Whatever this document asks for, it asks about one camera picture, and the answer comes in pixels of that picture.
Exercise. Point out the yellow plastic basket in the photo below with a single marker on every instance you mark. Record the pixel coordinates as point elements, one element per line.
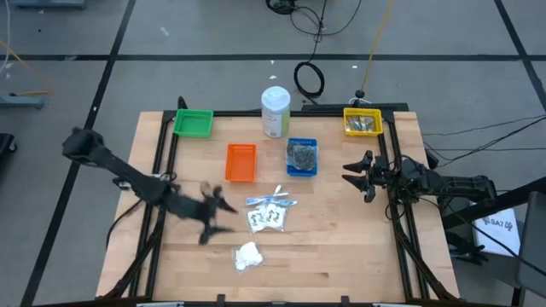
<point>347,113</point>

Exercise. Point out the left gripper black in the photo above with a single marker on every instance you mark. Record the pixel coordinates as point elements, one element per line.
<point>205,209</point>

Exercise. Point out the black stand beam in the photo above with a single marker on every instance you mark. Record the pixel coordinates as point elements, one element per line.
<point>512,200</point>

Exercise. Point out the black caster base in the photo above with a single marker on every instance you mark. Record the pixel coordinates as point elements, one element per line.
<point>6,147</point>

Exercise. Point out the blue toothbrush in packet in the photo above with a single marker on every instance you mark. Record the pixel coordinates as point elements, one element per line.
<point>286,203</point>

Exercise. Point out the blue plastic basket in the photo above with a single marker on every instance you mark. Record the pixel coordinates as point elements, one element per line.
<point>292,172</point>

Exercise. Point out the bag of metal screws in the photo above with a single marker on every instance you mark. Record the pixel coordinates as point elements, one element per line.
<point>362,123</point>

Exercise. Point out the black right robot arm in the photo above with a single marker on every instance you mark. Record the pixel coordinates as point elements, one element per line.
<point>460,187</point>

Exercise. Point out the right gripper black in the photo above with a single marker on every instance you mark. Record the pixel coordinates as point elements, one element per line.
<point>380,174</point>

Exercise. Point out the white cotton pads packet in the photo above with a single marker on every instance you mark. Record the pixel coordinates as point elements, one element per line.
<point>247,255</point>

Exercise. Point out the small black tripod mount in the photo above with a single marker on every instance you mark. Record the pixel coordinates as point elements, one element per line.
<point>360,94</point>

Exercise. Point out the black table clamp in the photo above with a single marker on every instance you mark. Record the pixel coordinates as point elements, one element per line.
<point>220,300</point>
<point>345,301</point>

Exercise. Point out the silver nail clipper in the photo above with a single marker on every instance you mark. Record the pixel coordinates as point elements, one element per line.
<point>371,123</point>
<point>353,123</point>

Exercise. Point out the dark grey chair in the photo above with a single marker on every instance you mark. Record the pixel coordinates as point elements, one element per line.
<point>535,239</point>

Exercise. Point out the black stand foot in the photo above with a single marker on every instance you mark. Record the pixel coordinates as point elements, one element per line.
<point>462,247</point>

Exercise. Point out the white wipes canister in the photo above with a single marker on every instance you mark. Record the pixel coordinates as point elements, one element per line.
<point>275,111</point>

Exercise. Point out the orange plastic basket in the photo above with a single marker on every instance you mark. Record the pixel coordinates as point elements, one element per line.
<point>241,164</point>

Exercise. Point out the black aluminium table frame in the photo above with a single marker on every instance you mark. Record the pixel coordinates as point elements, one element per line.
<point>320,114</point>

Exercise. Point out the white printed cardboard box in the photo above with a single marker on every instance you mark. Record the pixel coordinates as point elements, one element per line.
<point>507,236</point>

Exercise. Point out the white vanity pack packet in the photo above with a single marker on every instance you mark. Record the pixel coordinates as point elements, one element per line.
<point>276,215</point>
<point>256,218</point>

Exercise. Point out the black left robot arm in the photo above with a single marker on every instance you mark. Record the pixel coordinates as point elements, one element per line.
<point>128,175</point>

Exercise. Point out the black round pad packet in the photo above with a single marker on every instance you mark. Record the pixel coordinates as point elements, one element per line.
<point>303,157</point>
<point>293,149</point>
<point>311,164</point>

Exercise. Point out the green plastic basket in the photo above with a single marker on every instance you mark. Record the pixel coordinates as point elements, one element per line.
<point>193,123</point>

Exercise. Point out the grey floor plate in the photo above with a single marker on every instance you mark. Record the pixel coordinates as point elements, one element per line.
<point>47,3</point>

